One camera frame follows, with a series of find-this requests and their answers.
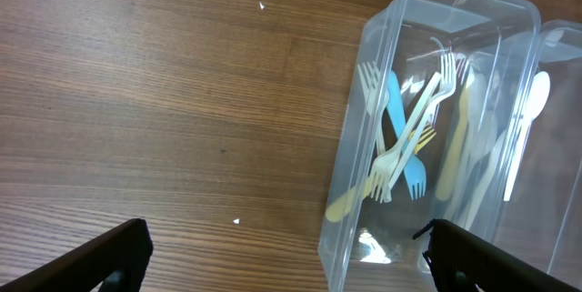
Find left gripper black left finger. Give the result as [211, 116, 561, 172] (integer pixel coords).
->
[1, 218, 153, 292]

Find beige plastic fork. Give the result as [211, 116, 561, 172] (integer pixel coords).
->
[364, 52, 457, 203]

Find yellow plastic spoon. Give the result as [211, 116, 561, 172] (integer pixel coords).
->
[436, 71, 474, 201]

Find right clear plastic container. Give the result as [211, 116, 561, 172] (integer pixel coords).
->
[460, 20, 581, 288]

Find white plastic fork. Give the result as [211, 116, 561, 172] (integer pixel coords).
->
[356, 62, 386, 156]

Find clear plastic container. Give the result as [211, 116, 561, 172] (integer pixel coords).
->
[318, 0, 541, 292]
[460, 20, 581, 288]

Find yellow plastic fork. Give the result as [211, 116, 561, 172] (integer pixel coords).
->
[325, 124, 437, 223]

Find translucent plastic fork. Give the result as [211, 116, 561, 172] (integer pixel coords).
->
[386, 71, 426, 200]

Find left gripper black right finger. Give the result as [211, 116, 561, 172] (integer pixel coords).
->
[413, 218, 579, 292]

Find left clear plastic container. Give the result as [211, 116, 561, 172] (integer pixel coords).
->
[318, 0, 541, 292]

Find white plastic spoon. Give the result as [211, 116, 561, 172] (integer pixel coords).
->
[503, 71, 550, 202]
[446, 67, 497, 219]

